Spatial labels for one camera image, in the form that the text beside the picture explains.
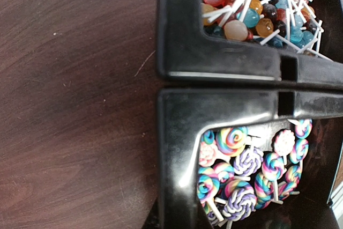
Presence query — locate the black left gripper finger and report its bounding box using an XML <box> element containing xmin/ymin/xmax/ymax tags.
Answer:
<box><xmin>141</xmin><ymin>202</ymin><xmax>161</xmax><ymax>229</ymax></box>

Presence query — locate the black three-compartment candy tray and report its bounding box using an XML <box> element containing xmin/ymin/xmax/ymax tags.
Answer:
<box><xmin>156</xmin><ymin>0</ymin><xmax>342</xmax><ymax>228</ymax></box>

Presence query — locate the right aluminium frame post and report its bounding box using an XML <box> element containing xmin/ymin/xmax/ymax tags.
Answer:
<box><xmin>327</xmin><ymin>156</ymin><xmax>342</xmax><ymax>207</ymax></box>

